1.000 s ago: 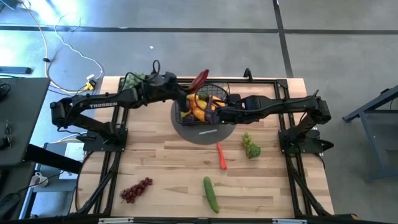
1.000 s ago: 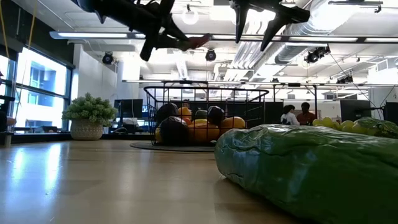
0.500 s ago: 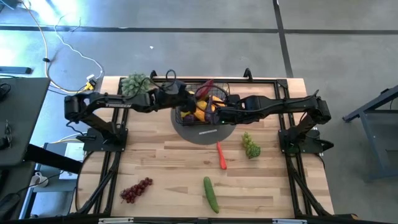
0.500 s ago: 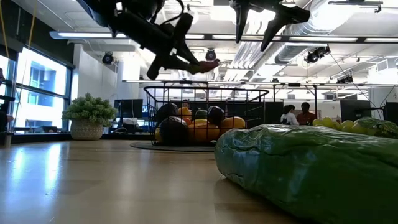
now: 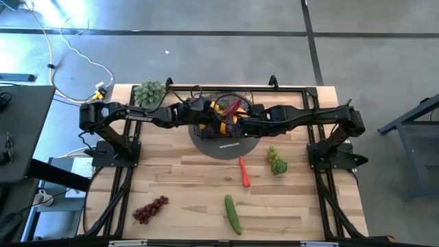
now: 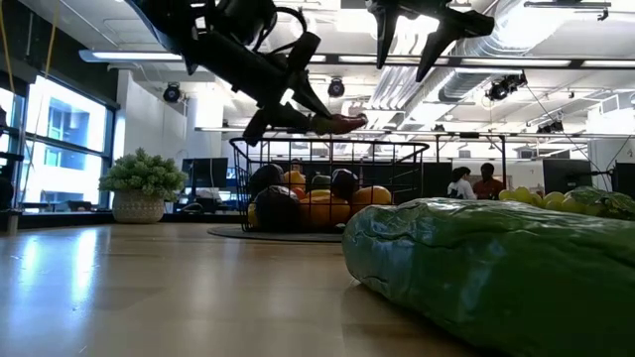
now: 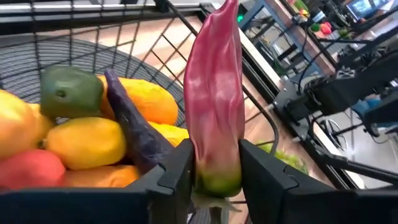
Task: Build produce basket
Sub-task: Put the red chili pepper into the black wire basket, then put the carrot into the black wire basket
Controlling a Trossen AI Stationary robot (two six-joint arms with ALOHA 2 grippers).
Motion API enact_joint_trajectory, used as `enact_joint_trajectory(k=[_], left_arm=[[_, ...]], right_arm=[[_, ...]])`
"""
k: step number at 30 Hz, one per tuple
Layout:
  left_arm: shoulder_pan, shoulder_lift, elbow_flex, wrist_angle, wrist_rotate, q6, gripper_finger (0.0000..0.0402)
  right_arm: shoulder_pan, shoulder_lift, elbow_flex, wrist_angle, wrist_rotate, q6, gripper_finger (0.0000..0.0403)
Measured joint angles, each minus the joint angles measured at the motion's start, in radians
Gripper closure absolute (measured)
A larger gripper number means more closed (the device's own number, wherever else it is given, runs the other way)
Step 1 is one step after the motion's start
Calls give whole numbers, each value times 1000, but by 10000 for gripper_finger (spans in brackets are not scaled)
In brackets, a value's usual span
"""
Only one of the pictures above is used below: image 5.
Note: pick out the green cucumber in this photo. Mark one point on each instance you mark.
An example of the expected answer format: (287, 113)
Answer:
(232, 214)

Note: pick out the blue-grey metal stand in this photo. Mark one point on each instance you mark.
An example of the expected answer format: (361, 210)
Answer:
(404, 118)

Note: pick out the yellow lemon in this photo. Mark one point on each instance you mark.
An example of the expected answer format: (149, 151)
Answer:
(215, 107)

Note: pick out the black desk support beam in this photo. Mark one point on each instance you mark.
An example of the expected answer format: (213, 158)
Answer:
(58, 175)

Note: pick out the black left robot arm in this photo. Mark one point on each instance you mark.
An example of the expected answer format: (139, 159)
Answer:
(137, 116)

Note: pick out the green grape bunch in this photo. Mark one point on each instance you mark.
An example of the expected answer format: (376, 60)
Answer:
(276, 160)

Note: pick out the orange-red chili pepper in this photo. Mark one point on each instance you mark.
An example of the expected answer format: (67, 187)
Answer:
(244, 171)

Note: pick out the white mug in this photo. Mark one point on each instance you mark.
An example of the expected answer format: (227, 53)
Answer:
(42, 198)

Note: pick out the black desk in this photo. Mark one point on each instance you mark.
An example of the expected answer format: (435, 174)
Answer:
(27, 130)

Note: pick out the white and yellow power plug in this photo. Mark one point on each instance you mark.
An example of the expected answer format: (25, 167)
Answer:
(100, 91)

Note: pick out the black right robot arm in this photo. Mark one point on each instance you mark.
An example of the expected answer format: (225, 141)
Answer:
(308, 116)

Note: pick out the black clamp tool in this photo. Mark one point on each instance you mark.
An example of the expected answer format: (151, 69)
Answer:
(7, 147)

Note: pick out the orange-yellow mango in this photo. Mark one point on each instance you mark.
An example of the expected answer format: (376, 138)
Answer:
(223, 128)
(241, 111)

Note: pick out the grey round plate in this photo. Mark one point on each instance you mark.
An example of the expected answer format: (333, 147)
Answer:
(223, 152)

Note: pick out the white paper sheet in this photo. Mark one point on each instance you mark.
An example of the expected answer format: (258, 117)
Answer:
(82, 168)

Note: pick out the white metal bracket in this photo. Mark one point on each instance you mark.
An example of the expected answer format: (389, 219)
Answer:
(128, 243)
(319, 244)

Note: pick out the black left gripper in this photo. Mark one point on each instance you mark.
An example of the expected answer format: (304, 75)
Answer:
(192, 109)

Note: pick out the black flat device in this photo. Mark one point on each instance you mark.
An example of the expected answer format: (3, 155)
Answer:
(17, 77)

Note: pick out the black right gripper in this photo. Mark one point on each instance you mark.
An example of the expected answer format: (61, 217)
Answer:
(255, 120)

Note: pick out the red grape bunch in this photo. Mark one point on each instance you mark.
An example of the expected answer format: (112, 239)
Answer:
(151, 208)

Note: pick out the red green-stemmed long pepper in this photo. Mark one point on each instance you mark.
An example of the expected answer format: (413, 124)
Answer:
(231, 108)

